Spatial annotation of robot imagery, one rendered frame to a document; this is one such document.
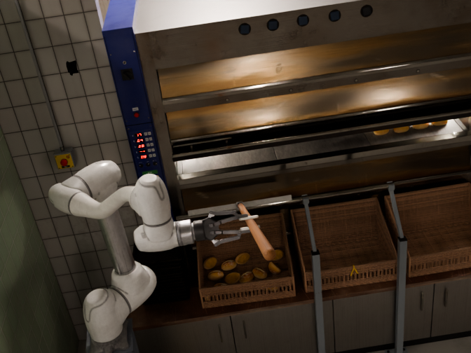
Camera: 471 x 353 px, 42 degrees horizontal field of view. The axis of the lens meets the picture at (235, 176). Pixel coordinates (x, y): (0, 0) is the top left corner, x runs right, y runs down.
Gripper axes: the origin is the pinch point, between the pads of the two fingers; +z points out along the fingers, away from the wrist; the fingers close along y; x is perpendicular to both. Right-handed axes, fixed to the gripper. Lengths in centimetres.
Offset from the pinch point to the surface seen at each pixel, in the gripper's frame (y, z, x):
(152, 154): -33, -43, -134
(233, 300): 58, -10, -134
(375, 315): 81, 73, -141
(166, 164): -26, -37, -142
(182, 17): -104, -14, -114
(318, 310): 70, 38, -128
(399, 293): 67, 85, -126
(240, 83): -64, 12, -117
